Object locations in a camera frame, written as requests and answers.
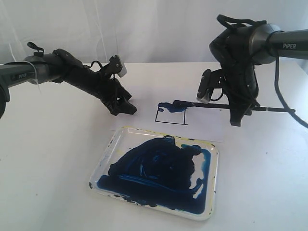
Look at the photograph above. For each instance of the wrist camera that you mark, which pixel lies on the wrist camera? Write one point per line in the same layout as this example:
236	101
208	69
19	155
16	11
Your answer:
115	66
205	89

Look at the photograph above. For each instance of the white curtain backdrop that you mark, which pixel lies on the white curtain backdrop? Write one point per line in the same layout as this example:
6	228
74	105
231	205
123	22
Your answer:
137	30

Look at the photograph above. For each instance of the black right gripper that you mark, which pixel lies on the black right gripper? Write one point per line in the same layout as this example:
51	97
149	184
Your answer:
241	87

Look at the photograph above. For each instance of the white paper with black square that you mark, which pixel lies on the white paper with black square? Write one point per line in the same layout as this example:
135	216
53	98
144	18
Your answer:
191	122

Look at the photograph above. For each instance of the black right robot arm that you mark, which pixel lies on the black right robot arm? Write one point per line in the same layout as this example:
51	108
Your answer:
240	48

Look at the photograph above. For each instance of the black paintbrush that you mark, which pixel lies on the black paintbrush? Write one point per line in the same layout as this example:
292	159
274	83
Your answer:
178	104

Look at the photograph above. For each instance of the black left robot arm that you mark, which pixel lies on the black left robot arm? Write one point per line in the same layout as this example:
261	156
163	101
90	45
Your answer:
60	66

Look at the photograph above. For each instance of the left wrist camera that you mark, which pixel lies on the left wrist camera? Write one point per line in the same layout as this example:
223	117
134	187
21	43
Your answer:
115	66

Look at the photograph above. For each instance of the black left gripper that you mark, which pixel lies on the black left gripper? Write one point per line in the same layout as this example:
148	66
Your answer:
94	81

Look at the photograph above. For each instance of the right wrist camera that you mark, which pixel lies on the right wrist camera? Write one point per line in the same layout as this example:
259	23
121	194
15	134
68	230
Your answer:
205	89

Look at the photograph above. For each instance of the white paint tray blue paint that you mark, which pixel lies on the white paint tray blue paint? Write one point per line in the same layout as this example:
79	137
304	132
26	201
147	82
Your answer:
159	171

